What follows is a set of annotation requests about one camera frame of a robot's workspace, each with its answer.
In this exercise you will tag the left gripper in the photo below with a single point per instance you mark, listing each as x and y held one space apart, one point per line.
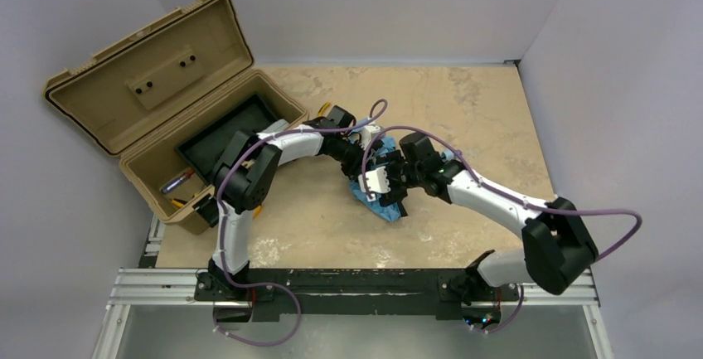
355 160

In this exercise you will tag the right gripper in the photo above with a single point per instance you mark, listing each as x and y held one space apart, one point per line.
391 175

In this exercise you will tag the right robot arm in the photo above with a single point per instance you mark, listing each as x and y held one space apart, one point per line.
556 246

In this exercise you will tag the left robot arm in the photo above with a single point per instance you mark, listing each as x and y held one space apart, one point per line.
243 176

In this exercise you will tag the grey box in toolbox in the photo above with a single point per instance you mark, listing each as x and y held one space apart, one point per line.
278 126

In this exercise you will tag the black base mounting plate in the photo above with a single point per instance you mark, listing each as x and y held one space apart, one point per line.
357 290

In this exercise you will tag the black toolbox tray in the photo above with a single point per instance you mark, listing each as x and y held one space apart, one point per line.
202 149

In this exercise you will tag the black toolbox front latch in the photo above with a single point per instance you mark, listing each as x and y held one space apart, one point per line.
208 210

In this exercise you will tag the yellow tool in toolbox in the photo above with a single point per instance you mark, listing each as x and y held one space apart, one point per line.
180 203

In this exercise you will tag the tan plastic toolbox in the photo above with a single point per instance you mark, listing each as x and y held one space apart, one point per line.
142 96

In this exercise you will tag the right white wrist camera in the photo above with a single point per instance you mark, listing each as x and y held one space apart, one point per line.
374 183

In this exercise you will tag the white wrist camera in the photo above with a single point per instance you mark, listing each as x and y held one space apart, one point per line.
374 183
366 134

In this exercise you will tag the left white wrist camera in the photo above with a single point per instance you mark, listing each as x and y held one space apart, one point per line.
366 134

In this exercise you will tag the yellow handled pliers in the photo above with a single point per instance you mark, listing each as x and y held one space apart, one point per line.
323 111

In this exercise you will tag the aluminium rail frame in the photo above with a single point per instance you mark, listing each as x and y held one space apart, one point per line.
154 315

